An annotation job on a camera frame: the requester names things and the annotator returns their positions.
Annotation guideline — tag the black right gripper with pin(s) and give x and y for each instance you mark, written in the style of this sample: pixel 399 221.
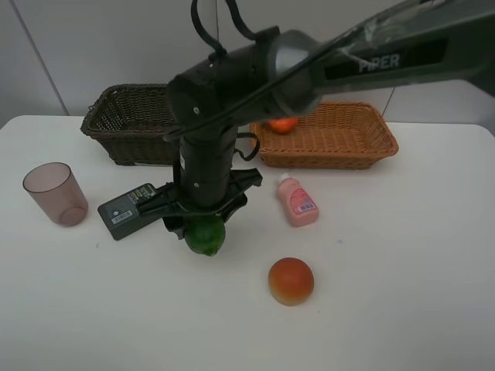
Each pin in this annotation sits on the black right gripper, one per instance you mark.
pixel 204 182

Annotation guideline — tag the green lime fruit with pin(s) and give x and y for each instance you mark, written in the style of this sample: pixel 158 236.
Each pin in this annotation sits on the green lime fruit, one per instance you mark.
pixel 205 235

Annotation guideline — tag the pink lotion bottle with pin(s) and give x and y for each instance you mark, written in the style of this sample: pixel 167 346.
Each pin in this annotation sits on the pink lotion bottle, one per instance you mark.
pixel 299 207

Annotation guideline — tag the red yellow peach fruit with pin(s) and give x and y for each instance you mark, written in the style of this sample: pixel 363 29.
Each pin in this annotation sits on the red yellow peach fruit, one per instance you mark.
pixel 291 281

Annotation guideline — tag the orange tangerine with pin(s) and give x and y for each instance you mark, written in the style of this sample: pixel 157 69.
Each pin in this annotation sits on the orange tangerine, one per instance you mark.
pixel 283 125

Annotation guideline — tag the translucent pink plastic cup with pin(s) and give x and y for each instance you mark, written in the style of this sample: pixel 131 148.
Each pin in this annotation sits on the translucent pink plastic cup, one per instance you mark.
pixel 56 191

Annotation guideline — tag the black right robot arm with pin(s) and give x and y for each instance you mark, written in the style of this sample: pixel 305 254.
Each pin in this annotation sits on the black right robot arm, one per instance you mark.
pixel 285 74

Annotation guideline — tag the dark green rectangular bottle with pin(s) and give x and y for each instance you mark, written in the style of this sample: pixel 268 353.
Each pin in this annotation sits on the dark green rectangular bottle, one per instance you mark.
pixel 120 215

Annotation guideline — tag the dark brown wicker basket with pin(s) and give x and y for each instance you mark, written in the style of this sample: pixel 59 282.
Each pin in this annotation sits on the dark brown wicker basket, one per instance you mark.
pixel 128 121

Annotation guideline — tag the light orange wicker basket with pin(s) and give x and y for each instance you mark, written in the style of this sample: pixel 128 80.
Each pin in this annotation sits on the light orange wicker basket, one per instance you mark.
pixel 337 135

